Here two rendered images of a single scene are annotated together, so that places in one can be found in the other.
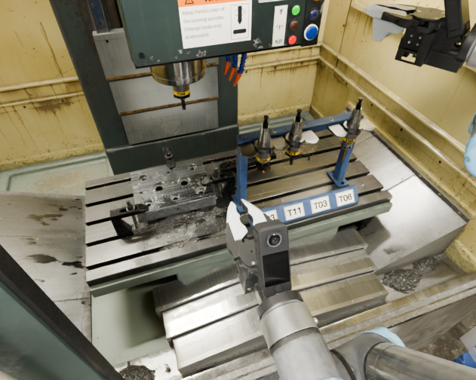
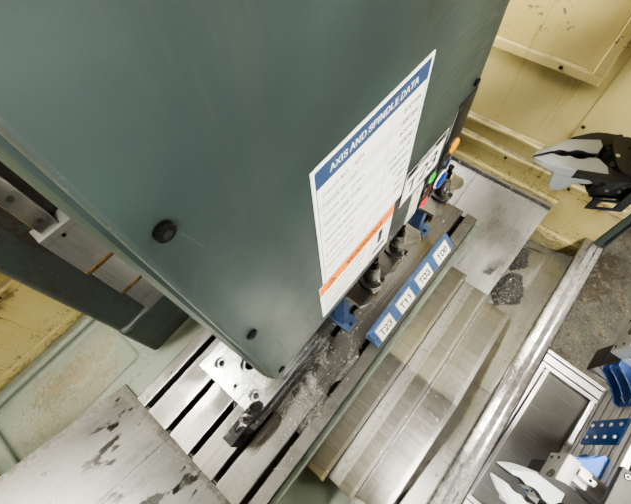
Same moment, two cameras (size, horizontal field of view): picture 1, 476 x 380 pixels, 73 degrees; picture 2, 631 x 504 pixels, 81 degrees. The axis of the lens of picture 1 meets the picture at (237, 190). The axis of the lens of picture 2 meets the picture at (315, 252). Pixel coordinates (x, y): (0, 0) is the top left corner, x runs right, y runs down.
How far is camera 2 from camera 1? 0.63 m
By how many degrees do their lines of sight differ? 22
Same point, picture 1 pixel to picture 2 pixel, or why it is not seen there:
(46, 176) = (39, 386)
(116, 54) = (85, 240)
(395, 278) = (503, 292)
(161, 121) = not seen: hidden behind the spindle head
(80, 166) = (74, 345)
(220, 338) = (401, 465)
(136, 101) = not seen: hidden behind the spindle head
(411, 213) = (492, 220)
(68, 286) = not seen: outside the picture
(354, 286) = (479, 328)
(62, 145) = (34, 339)
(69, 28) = not seen: outside the picture
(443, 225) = (528, 222)
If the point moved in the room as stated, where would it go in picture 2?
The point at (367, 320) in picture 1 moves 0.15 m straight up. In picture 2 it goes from (520, 368) to (542, 359)
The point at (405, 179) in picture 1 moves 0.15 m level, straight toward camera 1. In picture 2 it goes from (469, 182) to (473, 213)
